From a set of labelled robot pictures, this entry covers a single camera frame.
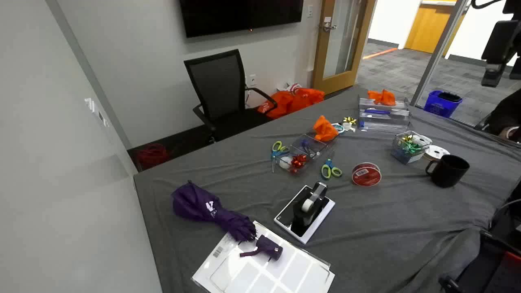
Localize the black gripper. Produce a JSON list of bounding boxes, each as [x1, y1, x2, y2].
[[480, 19, 521, 88]]

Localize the clear plastic container tray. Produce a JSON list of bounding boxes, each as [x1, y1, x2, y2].
[[274, 135, 323, 176]]

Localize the person in dark clothing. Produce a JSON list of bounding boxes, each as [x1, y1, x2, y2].
[[476, 88, 521, 143]]

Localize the blue bin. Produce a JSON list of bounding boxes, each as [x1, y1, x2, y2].
[[422, 88, 464, 119]]

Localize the black mug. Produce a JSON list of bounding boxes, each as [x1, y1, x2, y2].
[[423, 153, 472, 189]]

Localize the clear box of bows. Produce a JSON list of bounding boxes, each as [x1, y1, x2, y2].
[[391, 130, 428, 166]]

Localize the orange ribbon bow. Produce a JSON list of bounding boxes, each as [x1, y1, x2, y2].
[[311, 114, 340, 145], [367, 88, 399, 107]]

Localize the clear acrylic organizer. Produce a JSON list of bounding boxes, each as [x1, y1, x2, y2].
[[357, 96, 412, 133]]

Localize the wooden door with glass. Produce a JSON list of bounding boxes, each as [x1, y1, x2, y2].
[[311, 0, 378, 96]]

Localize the grey tablecloth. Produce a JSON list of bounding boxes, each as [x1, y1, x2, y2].
[[132, 83, 521, 293]]

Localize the orange cloth pile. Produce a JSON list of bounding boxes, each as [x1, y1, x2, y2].
[[257, 86, 327, 120]]

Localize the red ribbon bow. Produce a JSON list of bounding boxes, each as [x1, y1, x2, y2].
[[290, 153, 311, 176]]

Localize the black tape dispenser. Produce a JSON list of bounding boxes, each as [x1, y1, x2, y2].
[[290, 180, 331, 237]]

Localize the white bordered black pad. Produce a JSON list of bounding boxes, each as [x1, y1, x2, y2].
[[272, 184, 337, 246]]

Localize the black mesh office chair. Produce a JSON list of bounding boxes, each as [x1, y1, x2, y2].
[[183, 47, 280, 143]]

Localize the white label sheets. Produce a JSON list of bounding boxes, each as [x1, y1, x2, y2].
[[191, 218, 337, 293]]

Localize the purple folded umbrella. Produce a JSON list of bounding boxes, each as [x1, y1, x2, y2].
[[171, 179, 285, 262]]

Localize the black wall television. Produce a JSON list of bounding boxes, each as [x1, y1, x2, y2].
[[178, 0, 306, 39]]

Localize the white wall thermostat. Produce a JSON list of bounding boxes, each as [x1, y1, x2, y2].
[[83, 96, 109, 127]]

